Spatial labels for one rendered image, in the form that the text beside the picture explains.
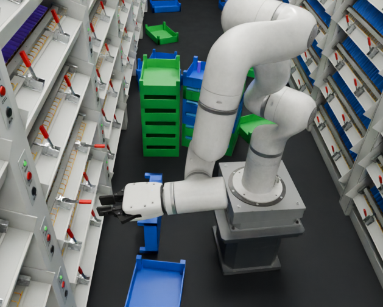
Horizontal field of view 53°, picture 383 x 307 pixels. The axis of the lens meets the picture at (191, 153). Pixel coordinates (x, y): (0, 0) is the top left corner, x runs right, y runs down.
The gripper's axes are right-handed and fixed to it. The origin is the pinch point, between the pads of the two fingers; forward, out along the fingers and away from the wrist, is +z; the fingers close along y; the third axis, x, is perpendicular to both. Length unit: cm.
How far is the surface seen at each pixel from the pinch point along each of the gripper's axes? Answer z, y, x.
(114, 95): 18, -105, 26
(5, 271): 12.7, 26.5, -12.0
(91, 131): 14.7, -47.0, 8.1
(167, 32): 0, -279, 65
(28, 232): 11.4, 16.8, -11.3
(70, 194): 15.3, -14.0, 7.8
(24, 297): 17.9, 21.3, 5.5
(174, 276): -8, -21, 66
